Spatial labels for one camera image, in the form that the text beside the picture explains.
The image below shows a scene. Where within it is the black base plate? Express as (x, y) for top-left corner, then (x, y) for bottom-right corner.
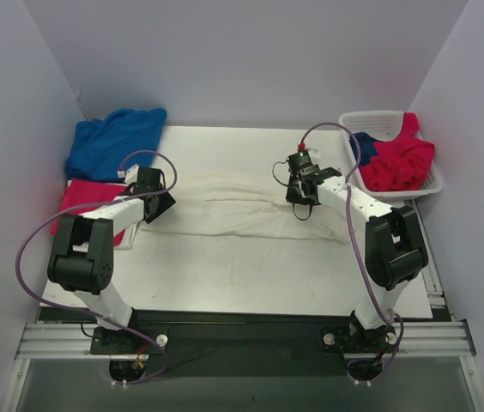
(89, 308), (397, 379)

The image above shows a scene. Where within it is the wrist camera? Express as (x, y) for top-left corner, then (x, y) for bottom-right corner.
(298, 144), (321, 158)
(117, 164), (139, 185)

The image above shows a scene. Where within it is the folded red t-shirt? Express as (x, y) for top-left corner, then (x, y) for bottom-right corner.
(50, 179), (128, 249)

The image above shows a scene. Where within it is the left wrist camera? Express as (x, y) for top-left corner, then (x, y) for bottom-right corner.
(117, 164), (139, 185)

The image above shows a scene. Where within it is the blue t-shirt in basket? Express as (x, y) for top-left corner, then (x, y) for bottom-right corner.
(348, 132), (378, 167)

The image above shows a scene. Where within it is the red t-shirt in basket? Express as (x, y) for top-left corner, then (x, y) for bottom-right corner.
(359, 112), (435, 192)

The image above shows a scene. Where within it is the white t-shirt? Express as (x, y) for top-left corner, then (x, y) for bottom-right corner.
(140, 173), (349, 244)
(113, 224), (138, 251)

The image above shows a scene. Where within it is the folded white t-shirt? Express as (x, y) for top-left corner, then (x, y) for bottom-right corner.
(113, 224), (138, 251)

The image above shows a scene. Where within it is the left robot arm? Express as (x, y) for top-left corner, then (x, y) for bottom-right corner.
(47, 167), (175, 354)

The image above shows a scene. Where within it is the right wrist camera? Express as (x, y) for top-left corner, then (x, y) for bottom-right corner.
(298, 144), (321, 158)

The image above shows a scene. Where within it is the blue t-shirt pile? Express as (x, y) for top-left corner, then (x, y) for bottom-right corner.
(65, 108), (167, 183)

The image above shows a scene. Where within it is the white plastic basket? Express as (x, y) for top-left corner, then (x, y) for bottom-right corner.
(339, 110), (443, 201)

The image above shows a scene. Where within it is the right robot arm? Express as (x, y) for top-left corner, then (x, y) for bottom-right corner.
(286, 150), (429, 350)

